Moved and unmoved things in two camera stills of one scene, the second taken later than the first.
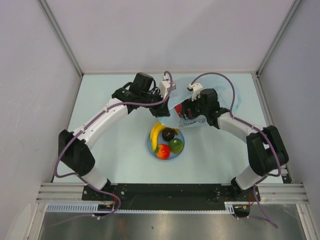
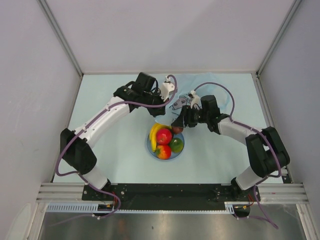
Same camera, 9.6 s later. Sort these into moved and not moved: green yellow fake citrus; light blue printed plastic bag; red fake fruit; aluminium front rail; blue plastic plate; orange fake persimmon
Moved: red fake fruit; light blue printed plastic bag
Not moved: blue plastic plate; aluminium front rail; orange fake persimmon; green yellow fake citrus
